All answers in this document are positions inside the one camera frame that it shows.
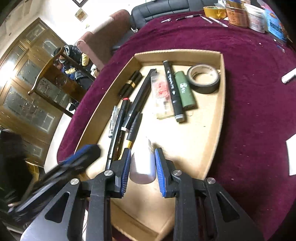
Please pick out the blue cartoon snack jar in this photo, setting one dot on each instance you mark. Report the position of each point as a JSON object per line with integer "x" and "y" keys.
{"x": 274, "y": 25}

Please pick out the clear case red item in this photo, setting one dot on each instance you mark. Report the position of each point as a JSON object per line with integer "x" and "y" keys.
{"x": 161, "y": 95}

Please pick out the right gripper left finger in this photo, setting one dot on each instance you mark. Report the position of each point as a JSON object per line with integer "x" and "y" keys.
{"x": 84, "y": 203}

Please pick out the wooden glass cabinet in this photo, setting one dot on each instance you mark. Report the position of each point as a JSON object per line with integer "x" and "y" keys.
{"x": 29, "y": 115}

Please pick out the black pen on table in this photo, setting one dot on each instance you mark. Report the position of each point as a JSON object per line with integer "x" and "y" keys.
{"x": 187, "y": 17}

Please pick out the black leather sofa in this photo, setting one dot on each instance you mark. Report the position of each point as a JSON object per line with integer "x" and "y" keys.
{"x": 146, "y": 12}

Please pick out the black gold lipstick tube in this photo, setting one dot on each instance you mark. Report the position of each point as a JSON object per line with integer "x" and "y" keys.
{"x": 130, "y": 85}

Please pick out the black marker white band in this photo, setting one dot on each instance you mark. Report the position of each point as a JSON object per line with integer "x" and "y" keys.
{"x": 174, "y": 92}

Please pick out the white plastic jar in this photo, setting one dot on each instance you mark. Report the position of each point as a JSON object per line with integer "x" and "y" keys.
{"x": 256, "y": 18}

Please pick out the yellow tape roll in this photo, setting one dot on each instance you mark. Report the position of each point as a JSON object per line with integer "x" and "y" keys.
{"x": 215, "y": 12}

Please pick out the orange label jar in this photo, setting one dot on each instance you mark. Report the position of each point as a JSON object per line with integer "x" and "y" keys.
{"x": 237, "y": 17}

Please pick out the red capped black marker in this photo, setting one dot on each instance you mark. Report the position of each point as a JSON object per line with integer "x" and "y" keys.
{"x": 115, "y": 141}

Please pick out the purple velvet tablecloth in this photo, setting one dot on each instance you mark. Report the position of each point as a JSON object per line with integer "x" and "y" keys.
{"x": 251, "y": 161}

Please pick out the cardboard box tray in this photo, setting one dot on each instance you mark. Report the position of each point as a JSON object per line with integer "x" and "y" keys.
{"x": 143, "y": 214}

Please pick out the long black marker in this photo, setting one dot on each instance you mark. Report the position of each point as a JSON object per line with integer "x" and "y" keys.
{"x": 139, "y": 100}

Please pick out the white power bank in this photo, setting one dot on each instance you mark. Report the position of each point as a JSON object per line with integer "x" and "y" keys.
{"x": 291, "y": 151}

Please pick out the brown armchair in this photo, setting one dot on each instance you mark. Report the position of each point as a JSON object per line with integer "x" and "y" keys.
{"x": 97, "y": 43}

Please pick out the black electrical tape roll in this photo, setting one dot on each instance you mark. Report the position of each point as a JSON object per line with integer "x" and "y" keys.
{"x": 203, "y": 78}

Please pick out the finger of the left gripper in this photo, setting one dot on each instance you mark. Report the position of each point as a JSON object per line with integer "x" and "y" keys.
{"x": 45, "y": 189}

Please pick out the green lighter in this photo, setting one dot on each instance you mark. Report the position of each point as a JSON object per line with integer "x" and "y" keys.
{"x": 187, "y": 98}

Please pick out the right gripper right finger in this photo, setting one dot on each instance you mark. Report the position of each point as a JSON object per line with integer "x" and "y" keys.
{"x": 204, "y": 210}

